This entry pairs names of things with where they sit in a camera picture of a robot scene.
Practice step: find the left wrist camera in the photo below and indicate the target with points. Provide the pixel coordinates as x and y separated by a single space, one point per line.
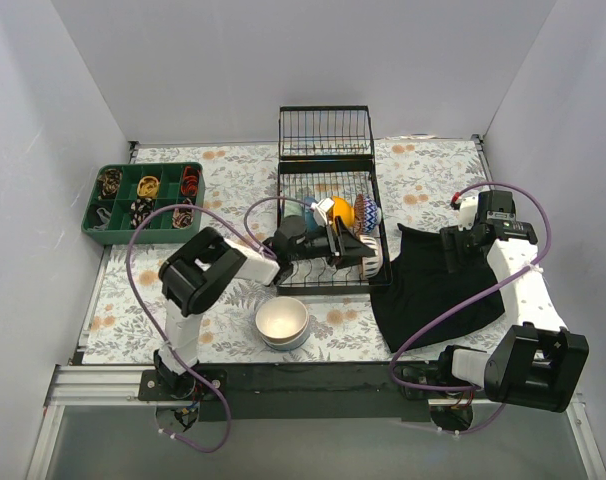
323 212

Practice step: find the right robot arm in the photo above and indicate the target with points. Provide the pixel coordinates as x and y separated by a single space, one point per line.
527 357

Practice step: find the green plastic organizer tray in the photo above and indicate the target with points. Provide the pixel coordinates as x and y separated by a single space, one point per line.
159 229

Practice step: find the light blue bowl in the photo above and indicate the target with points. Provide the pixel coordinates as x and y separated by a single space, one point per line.
291 344

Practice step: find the black cloth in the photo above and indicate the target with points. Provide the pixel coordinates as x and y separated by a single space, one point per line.
422 288

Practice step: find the blue zigzag patterned bowl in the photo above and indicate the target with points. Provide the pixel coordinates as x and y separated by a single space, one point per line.
367 214

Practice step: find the yellow bowl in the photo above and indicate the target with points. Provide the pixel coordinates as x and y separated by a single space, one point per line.
343 210

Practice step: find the floral black rolled tie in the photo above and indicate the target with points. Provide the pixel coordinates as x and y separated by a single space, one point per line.
140 209

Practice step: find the yellow patterned rolled tie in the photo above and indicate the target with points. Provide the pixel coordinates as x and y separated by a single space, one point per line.
148 187

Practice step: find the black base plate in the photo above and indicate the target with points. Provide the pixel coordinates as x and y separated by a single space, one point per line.
286 391

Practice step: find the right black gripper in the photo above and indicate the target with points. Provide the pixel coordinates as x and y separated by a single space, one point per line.
456 240

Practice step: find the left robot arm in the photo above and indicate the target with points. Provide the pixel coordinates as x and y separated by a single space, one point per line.
195 277

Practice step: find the orange navy rolled tie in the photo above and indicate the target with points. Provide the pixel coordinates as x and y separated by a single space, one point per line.
190 181

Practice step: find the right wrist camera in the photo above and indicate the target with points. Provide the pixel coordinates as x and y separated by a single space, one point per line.
466 207

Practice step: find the pink floral rolled tie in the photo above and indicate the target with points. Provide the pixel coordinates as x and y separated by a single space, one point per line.
183 217

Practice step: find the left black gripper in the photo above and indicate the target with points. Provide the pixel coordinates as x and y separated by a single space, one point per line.
336 240

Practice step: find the pale green bowl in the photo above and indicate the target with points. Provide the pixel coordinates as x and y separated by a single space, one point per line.
293 208

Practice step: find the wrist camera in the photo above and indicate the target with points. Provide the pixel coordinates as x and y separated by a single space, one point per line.
323 212
466 207

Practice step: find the grey rolled tie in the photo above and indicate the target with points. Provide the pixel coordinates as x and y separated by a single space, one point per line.
98 218

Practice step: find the black wire dish rack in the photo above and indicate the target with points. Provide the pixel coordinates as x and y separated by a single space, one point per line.
326 151

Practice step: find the brown patterned rolled tie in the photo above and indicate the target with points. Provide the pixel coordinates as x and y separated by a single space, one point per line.
108 183

